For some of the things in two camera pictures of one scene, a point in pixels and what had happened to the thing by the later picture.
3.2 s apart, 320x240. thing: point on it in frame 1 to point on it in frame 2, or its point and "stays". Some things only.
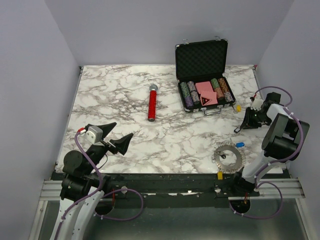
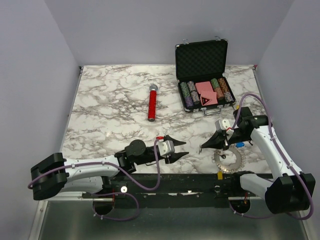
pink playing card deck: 204,86 stays
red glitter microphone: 152,103 stays
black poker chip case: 204,84 stays
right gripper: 247,122 to 217,140
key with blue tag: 238,144 stays
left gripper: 121,144 to 174,157
